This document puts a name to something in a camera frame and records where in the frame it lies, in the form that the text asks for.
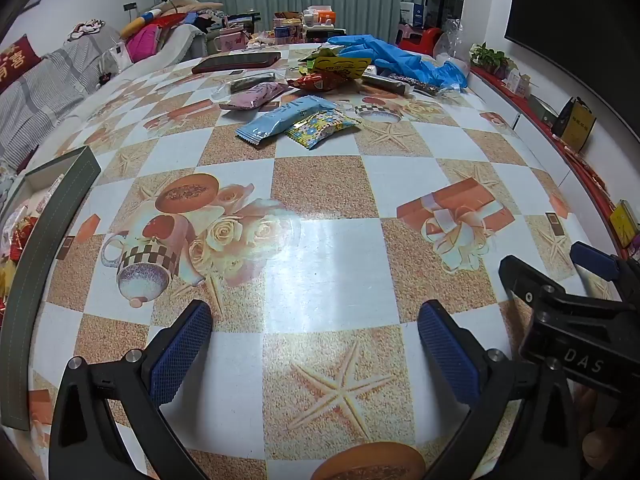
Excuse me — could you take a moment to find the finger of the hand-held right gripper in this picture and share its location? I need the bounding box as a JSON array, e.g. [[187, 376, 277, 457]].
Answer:
[[570, 241, 640, 291], [499, 255, 571, 313]]

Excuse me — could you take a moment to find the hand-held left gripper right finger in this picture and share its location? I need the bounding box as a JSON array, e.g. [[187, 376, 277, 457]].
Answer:
[[417, 300, 586, 480]]

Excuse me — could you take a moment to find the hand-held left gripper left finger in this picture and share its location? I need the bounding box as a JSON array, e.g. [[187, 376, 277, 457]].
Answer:
[[48, 300, 213, 480]]

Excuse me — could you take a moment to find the grey-green cardboard box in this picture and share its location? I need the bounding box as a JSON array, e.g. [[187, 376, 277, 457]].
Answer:
[[0, 145, 102, 432]]

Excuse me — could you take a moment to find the person's right hand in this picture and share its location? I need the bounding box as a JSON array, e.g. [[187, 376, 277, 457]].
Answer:
[[570, 390, 640, 472]]

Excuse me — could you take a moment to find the yellow box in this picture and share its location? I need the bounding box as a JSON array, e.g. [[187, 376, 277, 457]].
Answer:
[[609, 200, 640, 248]]

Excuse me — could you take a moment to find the yellow black paper bag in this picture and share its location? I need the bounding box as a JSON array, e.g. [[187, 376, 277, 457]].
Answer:
[[552, 96, 598, 155]]

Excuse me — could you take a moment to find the white red TV cabinet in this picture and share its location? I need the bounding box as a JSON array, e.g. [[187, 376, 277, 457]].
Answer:
[[470, 67, 640, 261]]

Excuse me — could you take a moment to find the checkered printed tablecloth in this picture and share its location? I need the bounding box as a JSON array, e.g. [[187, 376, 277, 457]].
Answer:
[[27, 42, 626, 480]]

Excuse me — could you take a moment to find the grey box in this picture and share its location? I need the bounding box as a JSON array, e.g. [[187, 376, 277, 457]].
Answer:
[[530, 95, 561, 123]]

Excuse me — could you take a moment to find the small white house box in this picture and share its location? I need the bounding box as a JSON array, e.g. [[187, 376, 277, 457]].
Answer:
[[505, 69, 533, 97]]

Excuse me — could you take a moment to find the dark brown bar packet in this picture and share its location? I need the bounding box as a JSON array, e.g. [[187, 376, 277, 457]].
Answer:
[[387, 72, 463, 97]]

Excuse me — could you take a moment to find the blue nitrile glove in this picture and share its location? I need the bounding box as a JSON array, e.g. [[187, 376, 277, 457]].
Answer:
[[327, 34, 426, 68], [372, 55, 470, 90]]

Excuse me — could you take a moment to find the potted green plant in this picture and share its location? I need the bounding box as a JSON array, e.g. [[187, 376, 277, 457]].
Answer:
[[470, 42, 518, 81]]

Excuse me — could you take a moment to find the dark green bar packet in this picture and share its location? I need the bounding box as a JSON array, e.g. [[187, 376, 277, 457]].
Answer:
[[361, 71, 413, 97]]

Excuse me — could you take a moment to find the black television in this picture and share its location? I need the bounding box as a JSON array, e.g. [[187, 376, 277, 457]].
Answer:
[[504, 0, 640, 101]]

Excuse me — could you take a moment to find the clear plastic bag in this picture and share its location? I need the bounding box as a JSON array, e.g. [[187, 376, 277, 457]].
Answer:
[[432, 19, 473, 73]]

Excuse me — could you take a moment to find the floral yellow snack packet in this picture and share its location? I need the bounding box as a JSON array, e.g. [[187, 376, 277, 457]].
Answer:
[[285, 110, 363, 152]]

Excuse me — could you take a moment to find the light blue snack packet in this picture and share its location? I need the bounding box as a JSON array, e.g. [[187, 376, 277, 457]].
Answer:
[[235, 96, 341, 147]]

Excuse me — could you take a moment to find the red plastic stool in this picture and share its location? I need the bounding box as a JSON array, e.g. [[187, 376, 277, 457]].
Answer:
[[400, 26, 443, 53]]

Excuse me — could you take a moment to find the short pink snack packet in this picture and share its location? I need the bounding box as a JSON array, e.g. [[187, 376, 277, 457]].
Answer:
[[218, 81, 291, 111]]

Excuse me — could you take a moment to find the bright yellow snack packet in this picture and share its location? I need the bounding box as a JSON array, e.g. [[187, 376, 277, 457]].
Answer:
[[306, 55, 373, 80]]

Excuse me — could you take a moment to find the dark bar in clear wrapper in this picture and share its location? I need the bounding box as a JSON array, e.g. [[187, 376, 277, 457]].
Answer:
[[210, 71, 281, 101]]

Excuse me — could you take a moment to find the red orange snack packet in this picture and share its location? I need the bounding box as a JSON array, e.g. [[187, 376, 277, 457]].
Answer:
[[286, 71, 361, 93]]

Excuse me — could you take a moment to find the blue white box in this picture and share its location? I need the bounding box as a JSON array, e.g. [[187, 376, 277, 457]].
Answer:
[[400, 1, 428, 28]]

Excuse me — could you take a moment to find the sofa with grey striped cover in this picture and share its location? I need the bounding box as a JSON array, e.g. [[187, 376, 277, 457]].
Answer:
[[0, 25, 211, 181]]

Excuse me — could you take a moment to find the dark flat case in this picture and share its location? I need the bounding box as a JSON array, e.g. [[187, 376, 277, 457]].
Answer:
[[191, 51, 282, 75]]

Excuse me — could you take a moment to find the green snack packet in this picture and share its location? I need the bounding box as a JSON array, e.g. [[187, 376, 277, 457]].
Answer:
[[300, 44, 346, 63]]

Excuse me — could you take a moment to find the pink garment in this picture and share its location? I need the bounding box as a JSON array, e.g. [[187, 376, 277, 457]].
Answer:
[[125, 24, 161, 61]]

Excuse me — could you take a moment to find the pink mug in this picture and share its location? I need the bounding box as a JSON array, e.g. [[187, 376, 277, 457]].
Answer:
[[216, 27, 248, 52]]

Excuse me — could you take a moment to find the white orange box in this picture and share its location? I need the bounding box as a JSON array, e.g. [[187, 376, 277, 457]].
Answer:
[[305, 6, 337, 26]]

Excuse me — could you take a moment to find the yellow blue bolster pillow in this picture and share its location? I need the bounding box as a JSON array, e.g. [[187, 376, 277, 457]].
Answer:
[[120, 10, 166, 38]]

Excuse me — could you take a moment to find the red cushion with gold characters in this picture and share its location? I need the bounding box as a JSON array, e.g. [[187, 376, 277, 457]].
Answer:
[[0, 35, 43, 93]]

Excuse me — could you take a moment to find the white red patterned cloth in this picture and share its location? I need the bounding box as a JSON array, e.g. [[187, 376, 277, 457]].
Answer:
[[67, 19, 106, 41]]

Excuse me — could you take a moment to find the pile of clothes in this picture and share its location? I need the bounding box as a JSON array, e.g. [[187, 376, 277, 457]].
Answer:
[[150, 0, 226, 28]]

